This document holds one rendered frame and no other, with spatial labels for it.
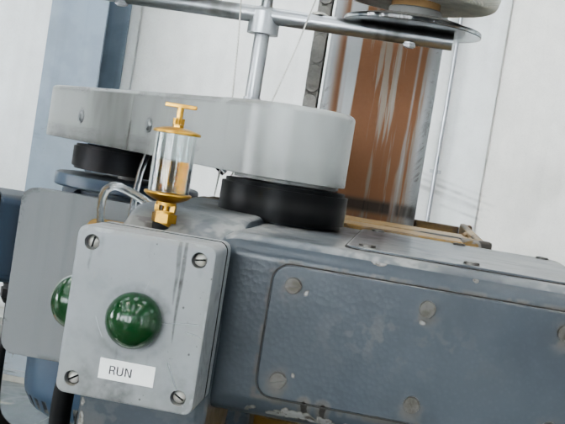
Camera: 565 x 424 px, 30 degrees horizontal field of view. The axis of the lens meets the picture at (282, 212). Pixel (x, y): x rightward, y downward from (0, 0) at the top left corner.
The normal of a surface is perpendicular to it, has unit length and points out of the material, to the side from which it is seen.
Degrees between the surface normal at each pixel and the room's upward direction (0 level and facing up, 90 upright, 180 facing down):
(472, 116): 90
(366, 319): 90
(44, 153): 90
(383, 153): 90
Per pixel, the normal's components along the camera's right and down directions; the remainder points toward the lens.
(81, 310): -0.13, 0.04
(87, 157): -0.62, -0.06
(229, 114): -0.84, -0.11
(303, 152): 0.15, 0.07
